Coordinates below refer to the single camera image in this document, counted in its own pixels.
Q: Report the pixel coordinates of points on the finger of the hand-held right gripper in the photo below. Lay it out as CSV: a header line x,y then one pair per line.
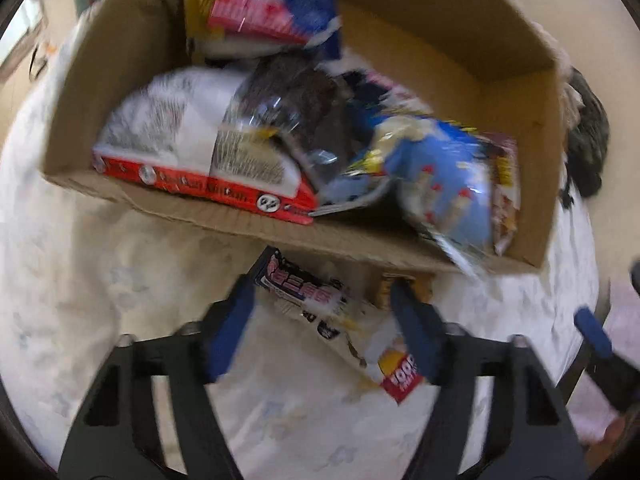
x,y
592,332

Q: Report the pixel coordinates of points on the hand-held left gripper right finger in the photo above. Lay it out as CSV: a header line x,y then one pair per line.
x,y
415,335

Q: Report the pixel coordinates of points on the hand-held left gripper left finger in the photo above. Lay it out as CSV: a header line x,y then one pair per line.
x,y
230,330

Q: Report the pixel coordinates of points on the white packet with red label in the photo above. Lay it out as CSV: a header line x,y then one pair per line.
x,y
400,375

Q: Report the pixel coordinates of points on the black pink snack packet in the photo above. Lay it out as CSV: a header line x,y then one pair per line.
x,y
295,280

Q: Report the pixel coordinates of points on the light blue snack packet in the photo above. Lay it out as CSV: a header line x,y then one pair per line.
x,y
440,185

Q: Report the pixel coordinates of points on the clear packet of dark snacks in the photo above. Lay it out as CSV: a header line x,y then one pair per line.
x,y
300,95

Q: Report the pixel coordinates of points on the brown cardboard box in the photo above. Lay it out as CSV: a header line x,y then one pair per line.
x,y
450,45

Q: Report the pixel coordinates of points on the pink patterned cloth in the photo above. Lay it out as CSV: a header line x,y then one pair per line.
x,y
620,310

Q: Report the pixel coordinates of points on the white bear-print duvet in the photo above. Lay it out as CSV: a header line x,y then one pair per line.
x,y
100,285

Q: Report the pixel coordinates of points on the brown red snack packet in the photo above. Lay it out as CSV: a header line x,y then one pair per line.
x,y
505,195

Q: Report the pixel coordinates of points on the camouflage cloth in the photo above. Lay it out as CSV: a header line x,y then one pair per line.
x,y
587,145

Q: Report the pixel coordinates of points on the large white red snack packet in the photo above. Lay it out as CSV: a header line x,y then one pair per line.
x,y
175,125

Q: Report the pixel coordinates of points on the navy white snack packet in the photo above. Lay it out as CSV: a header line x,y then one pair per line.
x,y
370,95

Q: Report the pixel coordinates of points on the yellow brown snack packet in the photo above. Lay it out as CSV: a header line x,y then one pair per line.
x,y
200,5

